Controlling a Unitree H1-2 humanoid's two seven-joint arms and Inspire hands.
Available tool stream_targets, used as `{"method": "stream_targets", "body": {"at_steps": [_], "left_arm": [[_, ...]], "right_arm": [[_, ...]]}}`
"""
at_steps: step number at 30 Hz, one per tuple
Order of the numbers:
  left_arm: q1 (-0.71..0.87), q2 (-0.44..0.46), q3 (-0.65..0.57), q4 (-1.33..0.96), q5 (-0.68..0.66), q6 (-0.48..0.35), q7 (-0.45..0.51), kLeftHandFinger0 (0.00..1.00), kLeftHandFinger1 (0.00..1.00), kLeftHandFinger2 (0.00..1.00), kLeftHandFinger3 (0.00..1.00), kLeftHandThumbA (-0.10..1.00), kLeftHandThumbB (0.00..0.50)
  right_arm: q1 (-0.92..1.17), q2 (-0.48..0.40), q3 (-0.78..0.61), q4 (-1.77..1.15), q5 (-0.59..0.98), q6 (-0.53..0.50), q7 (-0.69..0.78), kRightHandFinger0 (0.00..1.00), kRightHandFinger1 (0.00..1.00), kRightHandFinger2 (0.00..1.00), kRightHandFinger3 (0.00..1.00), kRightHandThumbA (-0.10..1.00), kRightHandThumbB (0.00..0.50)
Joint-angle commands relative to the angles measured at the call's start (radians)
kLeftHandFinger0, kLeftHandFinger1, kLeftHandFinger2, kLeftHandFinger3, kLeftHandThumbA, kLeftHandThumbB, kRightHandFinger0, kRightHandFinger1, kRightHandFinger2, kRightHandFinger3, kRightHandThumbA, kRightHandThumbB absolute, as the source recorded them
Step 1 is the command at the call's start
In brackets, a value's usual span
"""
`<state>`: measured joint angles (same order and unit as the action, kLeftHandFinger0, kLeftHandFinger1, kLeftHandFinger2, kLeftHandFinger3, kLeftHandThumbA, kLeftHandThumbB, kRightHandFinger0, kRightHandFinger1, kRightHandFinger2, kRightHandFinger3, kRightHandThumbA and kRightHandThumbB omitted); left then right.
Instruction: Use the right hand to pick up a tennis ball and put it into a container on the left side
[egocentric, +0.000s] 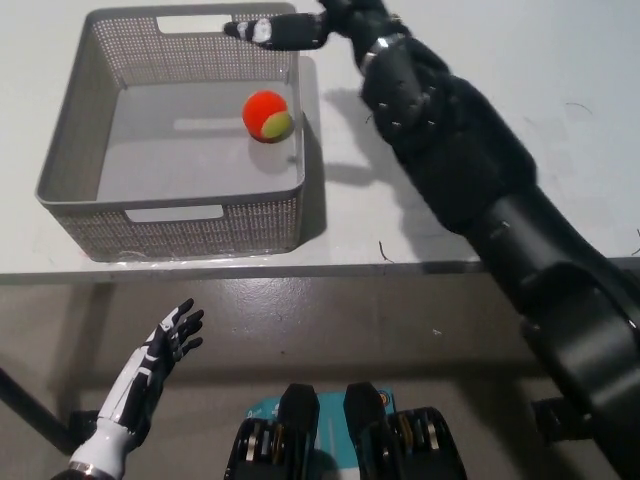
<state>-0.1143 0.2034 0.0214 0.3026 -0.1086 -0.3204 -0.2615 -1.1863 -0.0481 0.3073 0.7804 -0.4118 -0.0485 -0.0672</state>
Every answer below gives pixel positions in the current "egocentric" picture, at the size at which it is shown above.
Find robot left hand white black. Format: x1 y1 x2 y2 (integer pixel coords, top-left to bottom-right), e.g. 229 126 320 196
94 298 206 437

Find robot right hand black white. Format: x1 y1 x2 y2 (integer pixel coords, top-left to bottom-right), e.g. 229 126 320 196
221 0 407 64

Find orange and yellow tennis ball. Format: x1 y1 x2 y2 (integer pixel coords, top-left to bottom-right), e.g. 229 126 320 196
242 89 293 144

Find black table foot plate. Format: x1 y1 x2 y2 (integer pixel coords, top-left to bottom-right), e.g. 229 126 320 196
531 397 596 446
66 409 101 451

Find black metal table leg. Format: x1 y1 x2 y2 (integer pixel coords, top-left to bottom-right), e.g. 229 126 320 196
0 367 76 456

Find grey perforated plastic basket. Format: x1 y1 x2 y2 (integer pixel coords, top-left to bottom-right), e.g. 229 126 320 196
33 2 309 262

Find robot body black teal blocks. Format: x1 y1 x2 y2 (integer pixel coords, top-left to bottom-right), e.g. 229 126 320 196
224 382 470 480

